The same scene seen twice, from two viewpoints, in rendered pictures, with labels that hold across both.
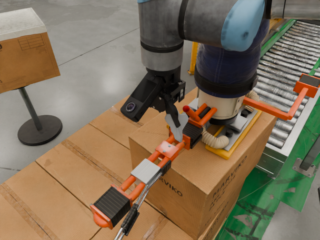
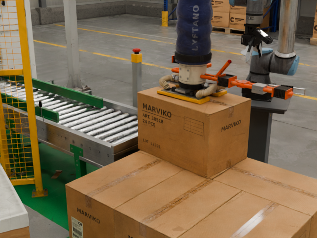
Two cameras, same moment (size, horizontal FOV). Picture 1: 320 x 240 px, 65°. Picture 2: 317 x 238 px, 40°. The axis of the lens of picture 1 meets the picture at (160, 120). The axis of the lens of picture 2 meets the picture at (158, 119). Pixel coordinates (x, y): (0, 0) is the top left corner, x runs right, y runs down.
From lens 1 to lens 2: 258 cm
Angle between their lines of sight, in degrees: 74
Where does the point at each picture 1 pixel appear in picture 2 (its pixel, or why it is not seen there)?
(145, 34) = (261, 9)
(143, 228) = (242, 175)
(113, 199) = (281, 87)
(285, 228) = not seen: hidden behind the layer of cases
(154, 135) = (207, 107)
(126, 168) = (186, 182)
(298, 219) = not seen: hidden behind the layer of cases
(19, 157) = not seen: outside the picture
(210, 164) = (229, 97)
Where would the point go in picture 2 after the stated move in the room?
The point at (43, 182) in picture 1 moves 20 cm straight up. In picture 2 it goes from (205, 227) to (206, 190)
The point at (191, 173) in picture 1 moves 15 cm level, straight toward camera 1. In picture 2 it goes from (238, 100) to (263, 103)
